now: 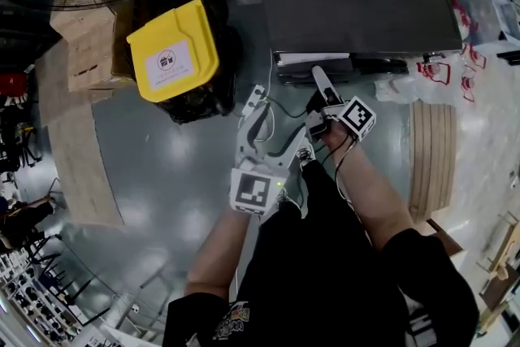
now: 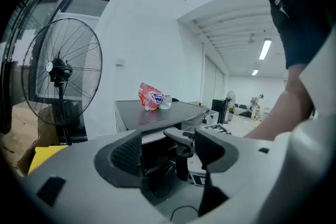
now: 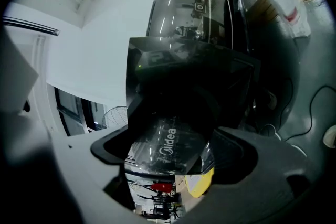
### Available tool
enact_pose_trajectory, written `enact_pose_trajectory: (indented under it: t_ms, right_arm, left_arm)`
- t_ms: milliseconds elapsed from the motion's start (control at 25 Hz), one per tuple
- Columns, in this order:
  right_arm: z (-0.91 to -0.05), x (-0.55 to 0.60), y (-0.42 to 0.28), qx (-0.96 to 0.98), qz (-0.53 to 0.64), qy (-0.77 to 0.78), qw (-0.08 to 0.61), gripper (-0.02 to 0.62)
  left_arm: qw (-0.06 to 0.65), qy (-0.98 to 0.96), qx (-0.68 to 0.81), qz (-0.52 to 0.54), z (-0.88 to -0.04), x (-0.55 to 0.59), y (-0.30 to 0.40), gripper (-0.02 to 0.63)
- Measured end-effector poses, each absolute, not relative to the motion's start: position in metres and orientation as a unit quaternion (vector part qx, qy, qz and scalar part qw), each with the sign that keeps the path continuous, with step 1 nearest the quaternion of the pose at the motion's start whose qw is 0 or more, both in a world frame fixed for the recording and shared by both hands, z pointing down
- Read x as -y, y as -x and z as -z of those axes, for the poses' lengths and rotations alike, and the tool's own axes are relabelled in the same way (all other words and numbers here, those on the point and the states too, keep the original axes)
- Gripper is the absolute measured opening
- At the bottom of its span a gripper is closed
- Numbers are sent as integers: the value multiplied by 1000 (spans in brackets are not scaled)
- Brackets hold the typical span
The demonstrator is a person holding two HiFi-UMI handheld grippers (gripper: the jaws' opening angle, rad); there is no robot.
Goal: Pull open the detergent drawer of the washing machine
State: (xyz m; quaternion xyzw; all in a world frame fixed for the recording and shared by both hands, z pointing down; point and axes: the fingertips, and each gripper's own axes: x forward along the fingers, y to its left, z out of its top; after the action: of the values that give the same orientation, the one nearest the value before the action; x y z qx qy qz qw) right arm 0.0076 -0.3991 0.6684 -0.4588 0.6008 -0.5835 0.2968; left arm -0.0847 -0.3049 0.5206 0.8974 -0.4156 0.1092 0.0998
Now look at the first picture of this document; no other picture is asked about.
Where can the person's right forearm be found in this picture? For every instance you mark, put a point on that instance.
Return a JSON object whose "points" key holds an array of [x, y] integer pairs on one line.
{"points": [[369, 191]]}

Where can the person's black trousers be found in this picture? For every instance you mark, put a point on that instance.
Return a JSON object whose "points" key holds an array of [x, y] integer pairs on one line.
{"points": [[317, 207]]}

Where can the white power strip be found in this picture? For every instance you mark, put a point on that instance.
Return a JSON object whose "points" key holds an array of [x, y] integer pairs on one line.
{"points": [[256, 97]]}

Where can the stack of wooden boards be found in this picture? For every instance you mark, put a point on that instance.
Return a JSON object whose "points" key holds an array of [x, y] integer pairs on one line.
{"points": [[432, 158]]}

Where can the person's black t-shirt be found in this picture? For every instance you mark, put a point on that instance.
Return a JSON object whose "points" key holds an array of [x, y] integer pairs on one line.
{"points": [[325, 304]]}

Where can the wooden chair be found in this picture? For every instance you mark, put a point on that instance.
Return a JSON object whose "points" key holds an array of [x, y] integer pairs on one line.
{"points": [[501, 268]]}

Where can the yellow bin lid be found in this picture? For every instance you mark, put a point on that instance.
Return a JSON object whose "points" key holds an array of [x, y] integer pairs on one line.
{"points": [[174, 53]]}

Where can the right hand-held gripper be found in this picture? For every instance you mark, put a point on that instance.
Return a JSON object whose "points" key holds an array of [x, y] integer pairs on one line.
{"points": [[357, 115]]}

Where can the person's right white shoe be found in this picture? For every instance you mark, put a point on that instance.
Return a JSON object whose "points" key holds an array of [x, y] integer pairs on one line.
{"points": [[306, 156]]}

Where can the clear plastic storage box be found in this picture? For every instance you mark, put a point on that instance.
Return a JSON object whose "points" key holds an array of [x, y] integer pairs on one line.
{"points": [[483, 8]]}

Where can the large cardboard box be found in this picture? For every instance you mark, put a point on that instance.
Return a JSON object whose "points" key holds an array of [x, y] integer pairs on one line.
{"points": [[91, 57]]}

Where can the person's left forearm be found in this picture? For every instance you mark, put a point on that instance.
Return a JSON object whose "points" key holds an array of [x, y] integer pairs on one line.
{"points": [[221, 252]]}

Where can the shelf of small items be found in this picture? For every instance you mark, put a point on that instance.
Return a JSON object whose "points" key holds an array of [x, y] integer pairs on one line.
{"points": [[36, 304]]}

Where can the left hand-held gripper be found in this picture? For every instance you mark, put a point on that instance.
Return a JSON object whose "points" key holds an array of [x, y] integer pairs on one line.
{"points": [[252, 191]]}

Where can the dark table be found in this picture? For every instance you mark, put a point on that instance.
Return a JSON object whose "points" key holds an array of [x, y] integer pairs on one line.
{"points": [[345, 12]]}

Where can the wooden floor board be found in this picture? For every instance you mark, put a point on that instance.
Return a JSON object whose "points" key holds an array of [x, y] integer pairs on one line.
{"points": [[77, 158]]}

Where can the small cardboard box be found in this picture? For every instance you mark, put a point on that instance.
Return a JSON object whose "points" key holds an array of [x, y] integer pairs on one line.
{"points": [[75, 22]]}

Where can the white plastic bag red print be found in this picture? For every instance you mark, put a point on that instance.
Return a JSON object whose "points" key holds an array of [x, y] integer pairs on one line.
{"points": [[406, 87]]}

